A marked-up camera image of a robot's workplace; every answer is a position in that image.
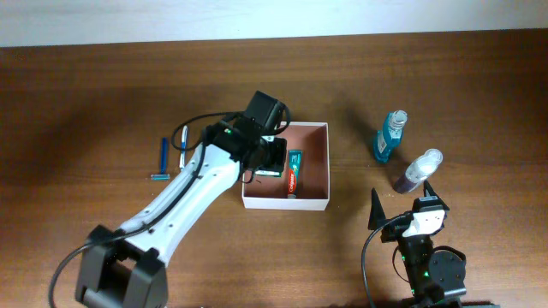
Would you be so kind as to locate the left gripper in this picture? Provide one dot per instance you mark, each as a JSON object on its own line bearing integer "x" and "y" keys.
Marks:
{"x": 279, "y": 159}

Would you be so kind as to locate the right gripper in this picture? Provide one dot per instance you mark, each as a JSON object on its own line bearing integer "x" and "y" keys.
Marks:
{"x": 378, "y": 216}

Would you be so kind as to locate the green white wipes packet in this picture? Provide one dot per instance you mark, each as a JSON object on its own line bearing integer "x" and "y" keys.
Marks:
{"x": 268, "y": 173}

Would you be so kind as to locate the Colgate toothpaste tube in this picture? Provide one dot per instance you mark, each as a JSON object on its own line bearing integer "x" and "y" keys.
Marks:
{"x": 294, "y": 159}

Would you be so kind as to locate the clear purple sanitizer bottle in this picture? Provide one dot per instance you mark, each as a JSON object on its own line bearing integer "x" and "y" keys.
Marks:
{"x": 418, "y": 171}

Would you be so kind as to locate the white cardboard box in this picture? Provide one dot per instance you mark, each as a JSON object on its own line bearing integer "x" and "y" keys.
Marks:
{"x": 313, "y": 180}

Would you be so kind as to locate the blue white toothbrush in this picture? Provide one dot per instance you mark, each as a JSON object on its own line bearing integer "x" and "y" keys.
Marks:
{"x": 182, "y": 158}

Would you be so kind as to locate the blue mouthwash bottle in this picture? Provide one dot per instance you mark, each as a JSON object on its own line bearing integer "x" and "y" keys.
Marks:
{"x": 389, "y": 137}

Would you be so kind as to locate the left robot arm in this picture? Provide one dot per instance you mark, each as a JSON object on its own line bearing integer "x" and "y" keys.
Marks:
{"x": 128, "y": 267}

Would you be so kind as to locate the blue disposable razor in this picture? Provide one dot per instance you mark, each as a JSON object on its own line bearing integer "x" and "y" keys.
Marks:
{"x": 162, "y": 175}

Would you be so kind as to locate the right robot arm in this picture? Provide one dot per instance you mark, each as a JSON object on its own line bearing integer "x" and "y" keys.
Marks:
{"x": 435, "y": 274}

